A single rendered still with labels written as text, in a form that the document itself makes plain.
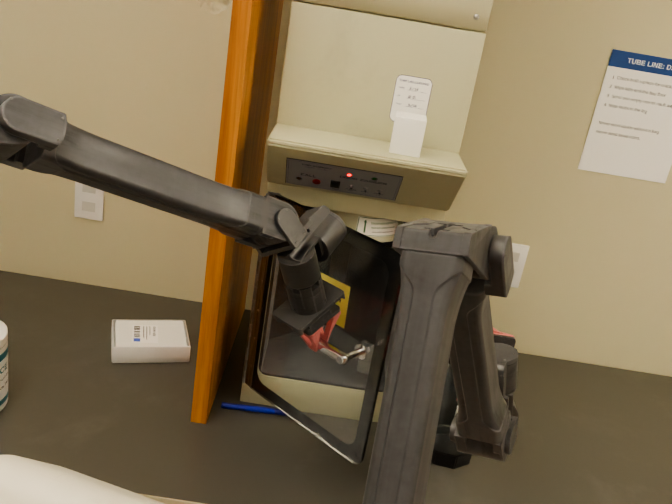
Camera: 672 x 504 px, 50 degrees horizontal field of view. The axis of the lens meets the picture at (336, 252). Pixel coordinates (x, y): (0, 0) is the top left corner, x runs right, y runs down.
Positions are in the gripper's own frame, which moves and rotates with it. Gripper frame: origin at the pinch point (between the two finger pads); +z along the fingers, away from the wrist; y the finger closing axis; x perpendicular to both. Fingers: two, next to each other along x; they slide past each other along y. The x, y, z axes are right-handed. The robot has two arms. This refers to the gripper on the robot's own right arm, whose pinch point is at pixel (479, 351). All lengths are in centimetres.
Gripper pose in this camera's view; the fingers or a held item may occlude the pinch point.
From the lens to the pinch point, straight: 128.9
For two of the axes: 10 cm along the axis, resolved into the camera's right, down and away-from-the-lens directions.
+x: -9.9, -1.5, -0.2
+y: 1.5, -9.1, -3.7
